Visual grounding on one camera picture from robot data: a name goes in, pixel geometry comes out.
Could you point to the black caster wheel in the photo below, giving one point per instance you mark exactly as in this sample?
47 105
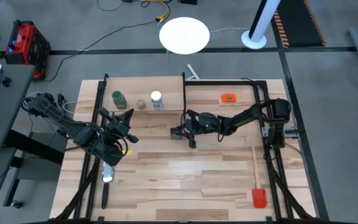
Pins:
16 204

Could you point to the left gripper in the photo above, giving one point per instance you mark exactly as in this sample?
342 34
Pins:
117 132

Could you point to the white bar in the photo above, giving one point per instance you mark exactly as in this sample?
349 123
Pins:
193 72

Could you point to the white round disc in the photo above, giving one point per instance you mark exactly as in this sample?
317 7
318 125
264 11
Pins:
184 35

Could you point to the red and black toolbox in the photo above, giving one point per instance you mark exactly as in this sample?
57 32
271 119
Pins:
26 46

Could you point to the dark green pepper tin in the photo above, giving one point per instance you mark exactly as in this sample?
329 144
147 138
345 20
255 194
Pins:
176 134

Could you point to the wooden shelf with black legs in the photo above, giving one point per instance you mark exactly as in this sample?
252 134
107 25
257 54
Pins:
141 85

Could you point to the white and black pillar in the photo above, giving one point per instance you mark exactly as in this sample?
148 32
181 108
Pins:
261 18

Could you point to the green-lid oregano jar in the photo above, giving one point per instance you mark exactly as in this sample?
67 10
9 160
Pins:
117 95

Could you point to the black power strip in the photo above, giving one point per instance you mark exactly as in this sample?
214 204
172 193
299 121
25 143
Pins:
61 99

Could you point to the black mat with striped edge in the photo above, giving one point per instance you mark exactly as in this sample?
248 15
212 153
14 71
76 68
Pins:
297 25

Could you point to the white-lid bagel seasoning jar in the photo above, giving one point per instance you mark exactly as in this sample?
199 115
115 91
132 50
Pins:
156 96

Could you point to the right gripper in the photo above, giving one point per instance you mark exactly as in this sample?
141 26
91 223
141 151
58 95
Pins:
204 124

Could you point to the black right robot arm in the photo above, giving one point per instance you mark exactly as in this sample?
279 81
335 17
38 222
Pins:
247 115

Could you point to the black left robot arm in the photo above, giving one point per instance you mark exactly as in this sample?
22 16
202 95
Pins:
73 129

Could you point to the small cork-lid spice jar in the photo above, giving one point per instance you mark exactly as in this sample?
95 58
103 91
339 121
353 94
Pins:
140 104

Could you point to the small black desk object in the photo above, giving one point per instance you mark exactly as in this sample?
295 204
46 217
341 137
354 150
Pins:
6 81

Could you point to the black metal table frame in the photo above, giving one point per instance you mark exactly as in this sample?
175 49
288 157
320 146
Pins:
222 82

